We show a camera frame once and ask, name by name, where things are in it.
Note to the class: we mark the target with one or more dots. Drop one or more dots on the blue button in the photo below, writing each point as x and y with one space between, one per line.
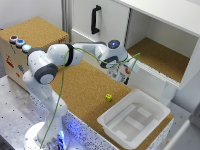
20 42

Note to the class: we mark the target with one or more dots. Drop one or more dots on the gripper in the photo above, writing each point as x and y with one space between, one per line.
118 71

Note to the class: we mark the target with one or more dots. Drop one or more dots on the wooden drawer box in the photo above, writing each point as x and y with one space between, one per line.
36 31

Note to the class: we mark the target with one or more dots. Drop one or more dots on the green button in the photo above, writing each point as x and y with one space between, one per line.
26 47

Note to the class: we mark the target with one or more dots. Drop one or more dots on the red button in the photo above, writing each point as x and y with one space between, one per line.
13 38

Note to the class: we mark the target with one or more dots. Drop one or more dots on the white cabinet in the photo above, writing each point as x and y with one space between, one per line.
166 20

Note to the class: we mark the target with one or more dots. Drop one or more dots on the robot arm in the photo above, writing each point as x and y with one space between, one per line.
50 60

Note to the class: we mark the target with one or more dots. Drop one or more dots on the white sliding door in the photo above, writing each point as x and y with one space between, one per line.
113 20

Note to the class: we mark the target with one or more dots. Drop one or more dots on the white plastic box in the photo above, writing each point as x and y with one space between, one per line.
133 120

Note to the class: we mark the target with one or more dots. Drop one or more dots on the yellow block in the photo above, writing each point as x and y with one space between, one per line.
108 97

